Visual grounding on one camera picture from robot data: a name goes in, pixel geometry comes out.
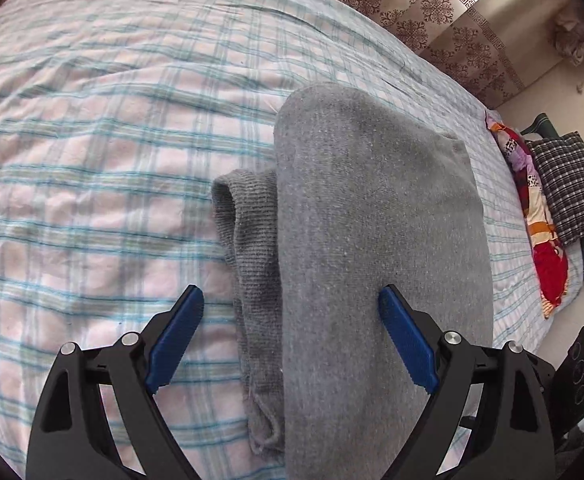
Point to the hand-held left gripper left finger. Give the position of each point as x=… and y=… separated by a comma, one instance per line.
x=172, y=342

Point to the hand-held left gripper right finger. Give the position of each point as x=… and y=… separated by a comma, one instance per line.
x=407, y=342

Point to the grey knitted sweater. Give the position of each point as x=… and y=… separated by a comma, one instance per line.
x=372, y=240

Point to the cream and red floral quilt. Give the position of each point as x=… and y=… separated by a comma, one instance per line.
x=544, y=245

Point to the bed with blue plaid sheet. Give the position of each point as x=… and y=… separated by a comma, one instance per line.
x=122, y=160

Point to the dark checked pillow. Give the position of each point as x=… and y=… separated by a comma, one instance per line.
x=569, y=185

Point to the purple and red pillow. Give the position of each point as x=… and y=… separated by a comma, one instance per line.
x=519, y=160

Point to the beige patterned curtain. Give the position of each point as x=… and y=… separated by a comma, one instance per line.
x=422, y=0

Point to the pale crumpled cloth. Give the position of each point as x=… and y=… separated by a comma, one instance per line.
x=572, y=35

